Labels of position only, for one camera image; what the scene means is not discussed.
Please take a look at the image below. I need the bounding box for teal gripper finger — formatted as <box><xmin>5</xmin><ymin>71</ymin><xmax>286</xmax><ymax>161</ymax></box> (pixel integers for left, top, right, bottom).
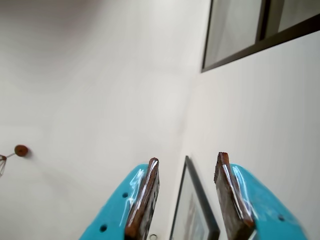
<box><xmin>78</xmin><ymin>156</ymin><xmax>161</xmax><ymax>240</ymax></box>
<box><xmin>213</xmin><ymin>151</ymin><xmax>312</xmax><ymax>240</ymax></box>

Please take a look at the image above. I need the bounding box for dark framed picture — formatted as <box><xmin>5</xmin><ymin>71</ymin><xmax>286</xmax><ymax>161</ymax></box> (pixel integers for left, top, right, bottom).
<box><xmin>169</xmin><ymin>154</ymin><xmax>221</xmax><ymax>240</ymax></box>

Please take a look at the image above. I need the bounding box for dark framed window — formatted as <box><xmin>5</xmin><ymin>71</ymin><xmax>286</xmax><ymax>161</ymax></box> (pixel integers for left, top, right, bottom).
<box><xmin>200</xmin><ymin>0</ymin><xmax>320</xmax><ymax>74</ymax></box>

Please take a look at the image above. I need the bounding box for round wooden lamp mount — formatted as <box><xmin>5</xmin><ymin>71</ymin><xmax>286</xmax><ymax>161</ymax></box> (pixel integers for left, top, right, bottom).
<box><xmin>14</xmin><ymin>144</ymin><xmax>30</xmax><ymax>158</ymax></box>

